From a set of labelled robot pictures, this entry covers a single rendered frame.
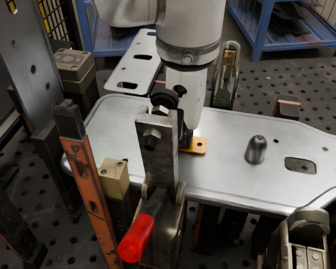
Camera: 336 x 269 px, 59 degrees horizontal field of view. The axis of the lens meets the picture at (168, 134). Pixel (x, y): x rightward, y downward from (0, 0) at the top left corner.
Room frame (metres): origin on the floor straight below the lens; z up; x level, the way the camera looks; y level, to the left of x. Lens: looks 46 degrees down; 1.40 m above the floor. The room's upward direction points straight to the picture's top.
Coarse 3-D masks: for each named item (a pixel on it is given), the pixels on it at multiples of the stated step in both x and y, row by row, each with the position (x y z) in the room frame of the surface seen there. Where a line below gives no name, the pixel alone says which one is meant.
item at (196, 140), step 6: (192, 138) 0.37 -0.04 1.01; (198, 138) 0.37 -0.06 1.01; (204, 138) 0.37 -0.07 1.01; (192, 144) 0.36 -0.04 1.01; (204, 144) 0.36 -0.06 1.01; (180, 150) 0.34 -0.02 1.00; (186, 150) 0.34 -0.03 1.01; (192, 150) 0.34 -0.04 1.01; (198, 150) 0.34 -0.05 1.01; (204, 150) 0.34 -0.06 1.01
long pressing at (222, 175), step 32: (128, 96) 0.50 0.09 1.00; (96, 128) 0.40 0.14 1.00; (128, 128) 0.40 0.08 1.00; (224, 128) 0.40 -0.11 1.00; (256, 128) 0.40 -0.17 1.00; (288, 128) 0.40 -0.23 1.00; (64, 160) 0.32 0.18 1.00; (96, 160) 0.33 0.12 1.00; (128, 160) 0.33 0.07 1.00; (192, 160) 0.33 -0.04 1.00; (224, 160) 0.33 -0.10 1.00; (320, 160) 0.33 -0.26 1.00; (192, 192) 0.26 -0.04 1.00; (224, 192) 0.26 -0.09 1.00; (256, 192) 0.26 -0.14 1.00; (288, 192) 0.26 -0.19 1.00; (320, 192) 0.26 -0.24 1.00
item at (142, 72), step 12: (144, 36) 0.76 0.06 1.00; (132, 48) 0.70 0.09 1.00; (144, 48) 0.70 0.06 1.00; (120, 60) 0.64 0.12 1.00; (132, 60) 0.64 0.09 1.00; (144, 60) 0.64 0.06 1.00; (156, 60) 0.64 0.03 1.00; (120, 72) 0.59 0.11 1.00; (132, 72) 0.59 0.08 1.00; (144, 72) 0.59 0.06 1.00; (156, 72) 0.59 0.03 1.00; (108, 84) 0.54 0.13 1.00; (144, 84) 0.54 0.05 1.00
